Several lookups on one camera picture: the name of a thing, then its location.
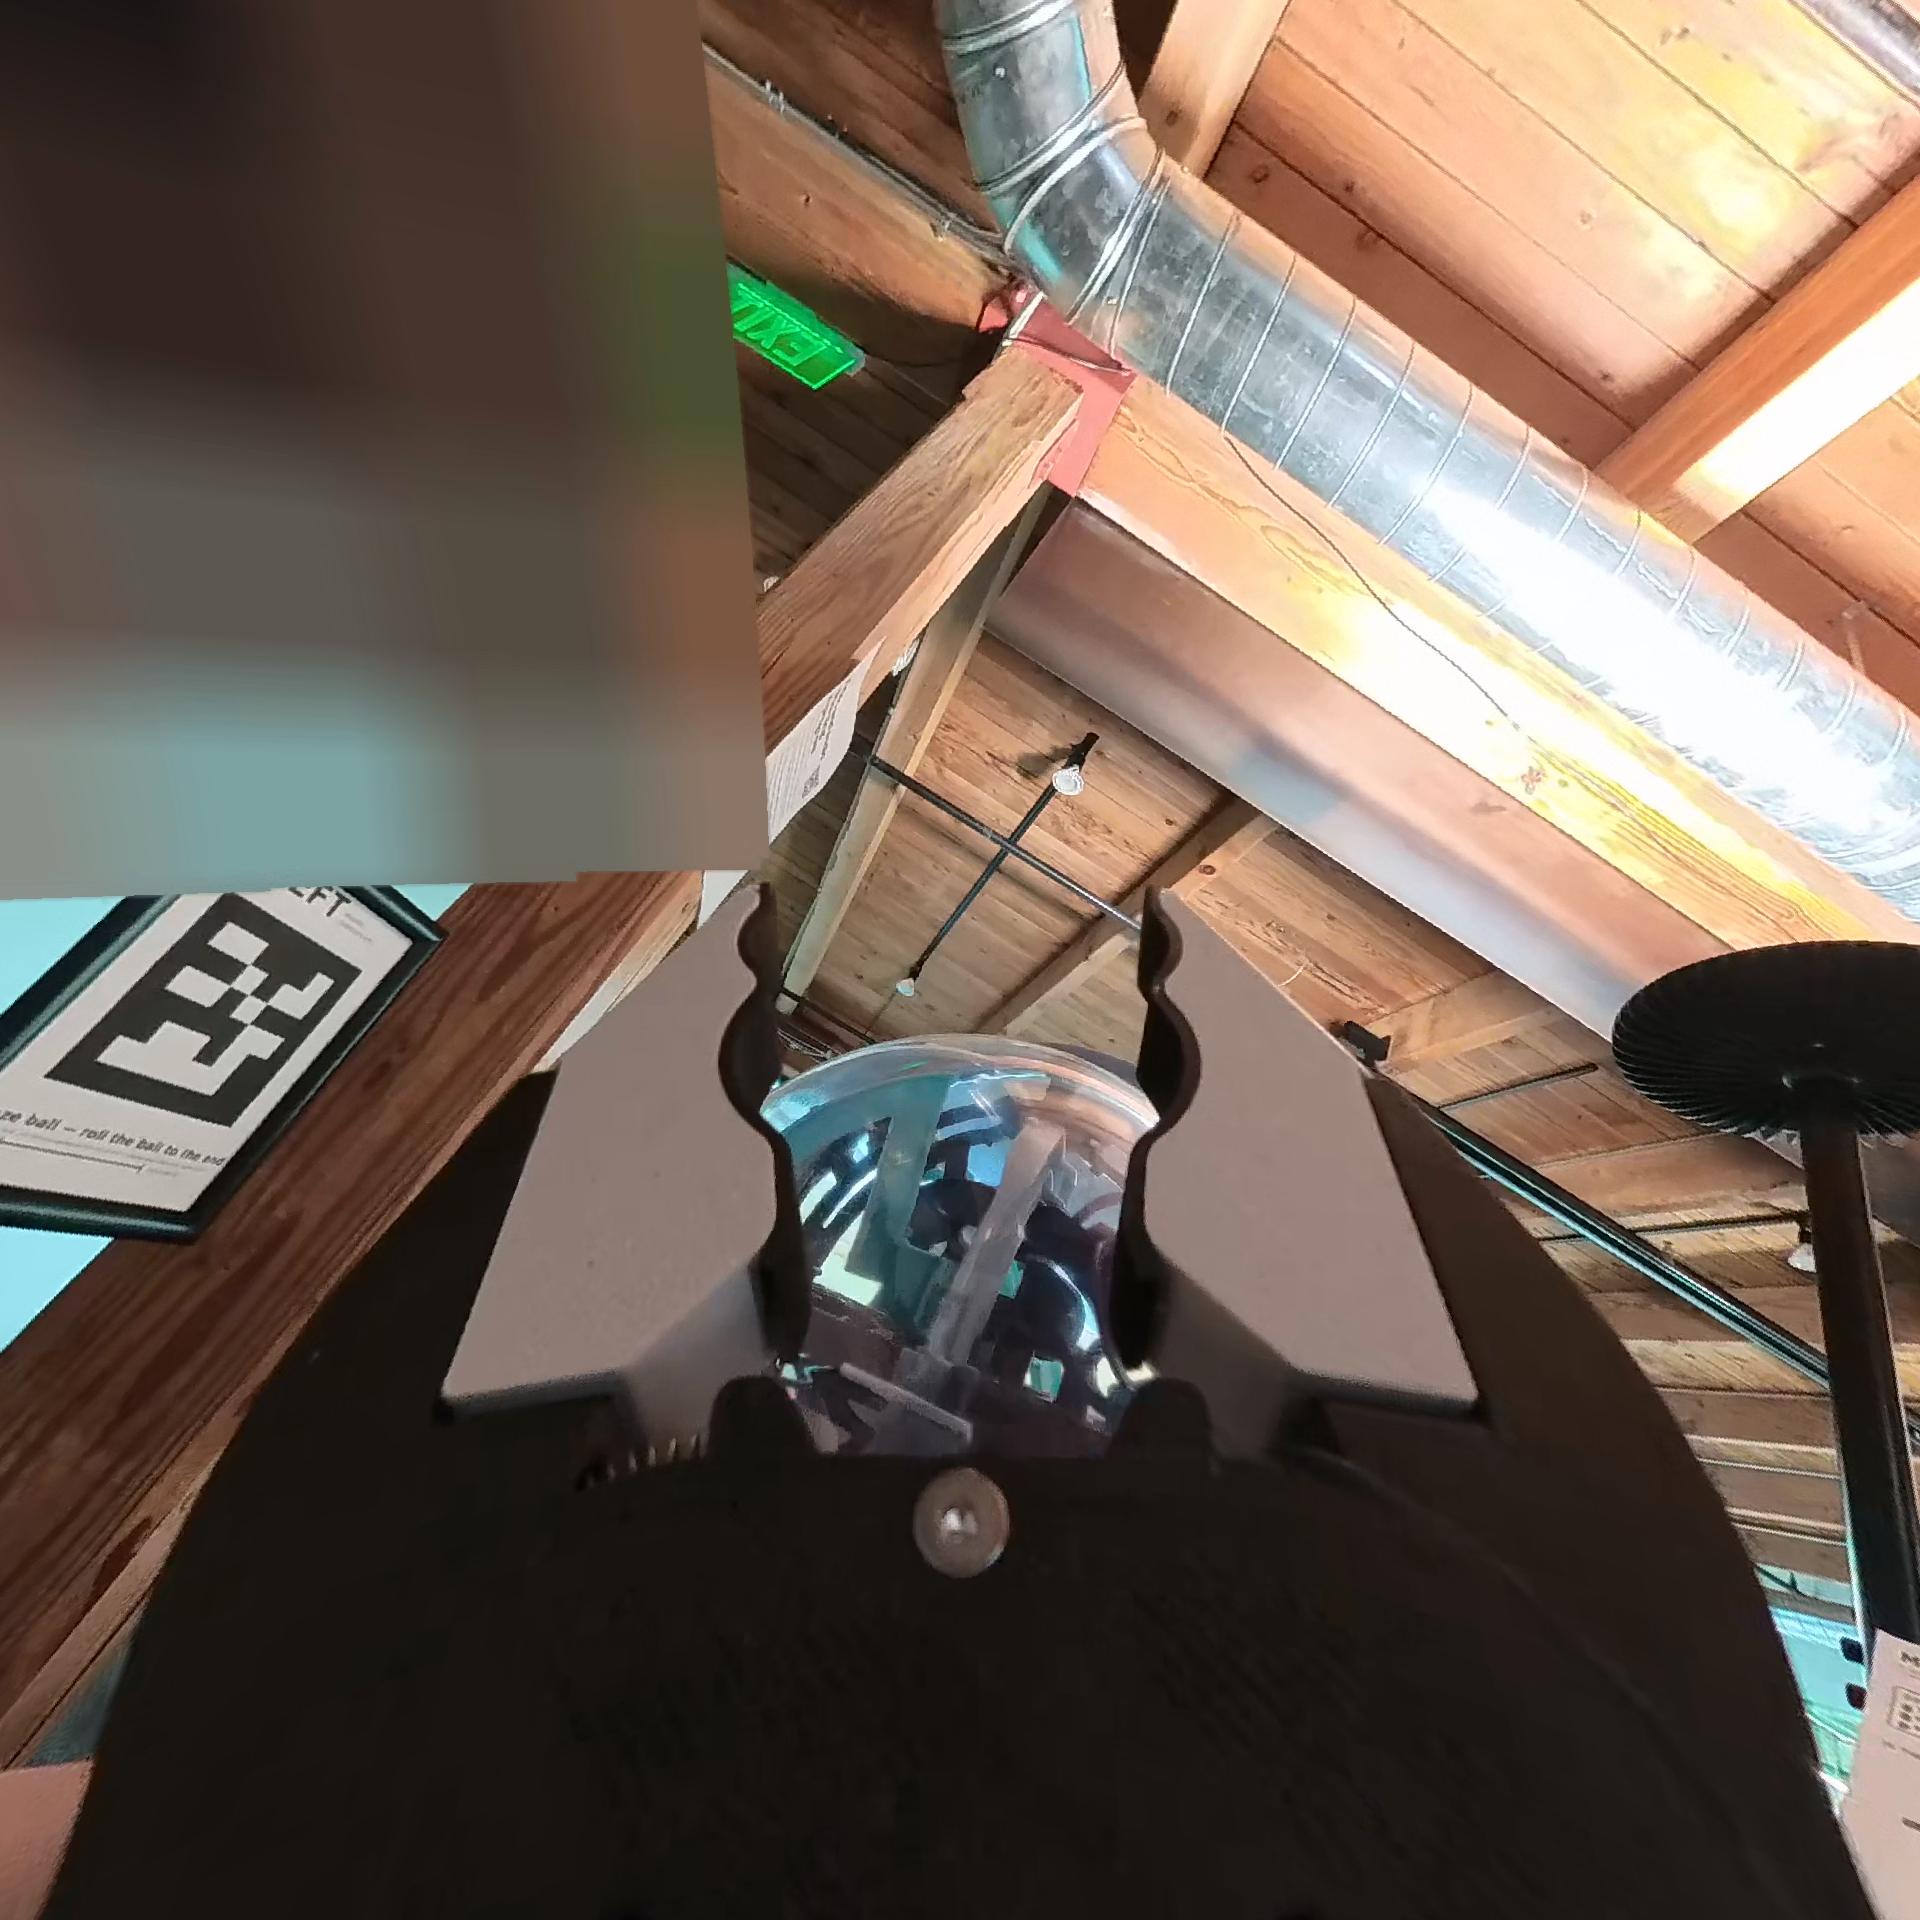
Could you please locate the person's left forearm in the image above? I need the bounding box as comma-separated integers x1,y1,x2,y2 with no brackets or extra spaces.
0,1762,96,1920

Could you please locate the clear plastic maze ball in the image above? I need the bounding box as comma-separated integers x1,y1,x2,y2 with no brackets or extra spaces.
757,1035,1163,1460

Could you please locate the framed marker sign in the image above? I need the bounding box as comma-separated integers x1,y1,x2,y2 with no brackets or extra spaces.
0,887,448,1243

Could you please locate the silver spiral air duct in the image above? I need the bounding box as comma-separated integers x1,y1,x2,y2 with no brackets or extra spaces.
930,0,1920,923

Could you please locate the green exit sign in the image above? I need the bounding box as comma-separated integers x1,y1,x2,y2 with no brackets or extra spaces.
727,262,869,395

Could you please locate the black round floor lamp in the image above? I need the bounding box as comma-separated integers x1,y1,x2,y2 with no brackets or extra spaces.
1611,942,1920,1653

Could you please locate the white paper label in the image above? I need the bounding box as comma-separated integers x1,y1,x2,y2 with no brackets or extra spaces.
765,651,881,842

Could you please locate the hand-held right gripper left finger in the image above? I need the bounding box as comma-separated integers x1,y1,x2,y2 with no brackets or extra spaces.
439,884,811,1419

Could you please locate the white paper sign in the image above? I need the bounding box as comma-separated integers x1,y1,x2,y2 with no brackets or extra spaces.
1837,1635,1920,1920

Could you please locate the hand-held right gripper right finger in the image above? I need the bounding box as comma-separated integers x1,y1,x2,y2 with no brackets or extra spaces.
1117,887,1488,1450

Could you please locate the black twin bulb light bar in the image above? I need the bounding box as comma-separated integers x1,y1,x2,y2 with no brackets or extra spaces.
897,731,1105,999

